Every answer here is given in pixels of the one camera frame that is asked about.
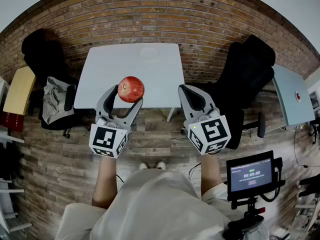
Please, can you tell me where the person's white clothing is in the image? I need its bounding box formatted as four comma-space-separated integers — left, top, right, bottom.
54, 168, 270, 240

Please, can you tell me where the dark red box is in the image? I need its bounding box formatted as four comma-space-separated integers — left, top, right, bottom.
0, 111, 25, 133

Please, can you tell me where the white shelf rack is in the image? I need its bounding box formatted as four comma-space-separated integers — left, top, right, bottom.
0, 78, 33, 235

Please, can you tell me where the white plate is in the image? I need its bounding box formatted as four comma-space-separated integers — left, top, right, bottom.
138, 46, 161, 62

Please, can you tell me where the black cable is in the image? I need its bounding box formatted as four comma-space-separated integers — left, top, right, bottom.
291, 126, 320, 169
188, 162, 202, 183

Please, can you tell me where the person's left forearm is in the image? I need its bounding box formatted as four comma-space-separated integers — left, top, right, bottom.
91, 155, 119, 210

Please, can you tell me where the light blue desk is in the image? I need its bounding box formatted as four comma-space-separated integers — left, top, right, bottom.
271, 63, 316, 128

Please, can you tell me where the black office chair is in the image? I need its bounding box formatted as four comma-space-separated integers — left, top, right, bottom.
21, 28, 85, 138
206, 34, 276, 150

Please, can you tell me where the yellow wooden board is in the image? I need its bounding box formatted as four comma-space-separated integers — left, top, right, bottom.
2, 66, 37, 116

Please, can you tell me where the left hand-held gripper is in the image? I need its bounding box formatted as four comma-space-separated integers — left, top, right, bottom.
89, 84, 144, 159

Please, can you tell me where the white table leg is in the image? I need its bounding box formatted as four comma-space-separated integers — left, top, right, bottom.
166, 107, 177, 123

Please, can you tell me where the black monitor stand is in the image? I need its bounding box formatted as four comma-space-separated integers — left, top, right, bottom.
223, 196, 270, 240

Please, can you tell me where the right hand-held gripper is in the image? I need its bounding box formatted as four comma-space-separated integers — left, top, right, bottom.
177, 84, 232, 156

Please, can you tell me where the black monitor screen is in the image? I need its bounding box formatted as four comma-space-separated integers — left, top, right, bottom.
225, 150, 287, 202

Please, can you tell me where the grey crumpled cloth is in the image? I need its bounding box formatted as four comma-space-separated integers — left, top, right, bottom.
42, 76, 76, 125

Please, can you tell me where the red apple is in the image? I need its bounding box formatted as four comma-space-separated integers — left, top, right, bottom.
117, 75, 146, 104

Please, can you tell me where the person's right forearm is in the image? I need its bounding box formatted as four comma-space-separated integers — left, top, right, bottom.
200, 153, 224, 198

